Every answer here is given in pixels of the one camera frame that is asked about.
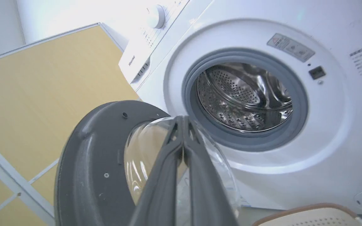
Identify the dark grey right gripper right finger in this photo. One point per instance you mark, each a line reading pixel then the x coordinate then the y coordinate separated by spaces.
pixel 206 191

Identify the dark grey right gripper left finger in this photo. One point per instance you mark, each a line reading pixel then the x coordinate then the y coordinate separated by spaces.
pixel 162 188

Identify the grey washing machine door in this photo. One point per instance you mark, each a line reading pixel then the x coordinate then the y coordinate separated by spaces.
pixel 96 169

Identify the white front-load washing machine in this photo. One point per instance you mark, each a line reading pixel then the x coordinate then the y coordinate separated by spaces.
pixel 294 131

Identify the white laundry basket brown rim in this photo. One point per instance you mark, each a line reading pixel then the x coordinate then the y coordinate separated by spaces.
pixel 313 216

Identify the grey warning label sticker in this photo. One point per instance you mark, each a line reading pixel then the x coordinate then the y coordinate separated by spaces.
pixel 290 47

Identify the white round control dial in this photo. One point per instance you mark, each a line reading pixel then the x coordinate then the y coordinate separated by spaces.
pixel 156 16

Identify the yellow wooden cabinet white frame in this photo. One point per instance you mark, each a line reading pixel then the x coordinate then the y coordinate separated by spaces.
pixel 39 103

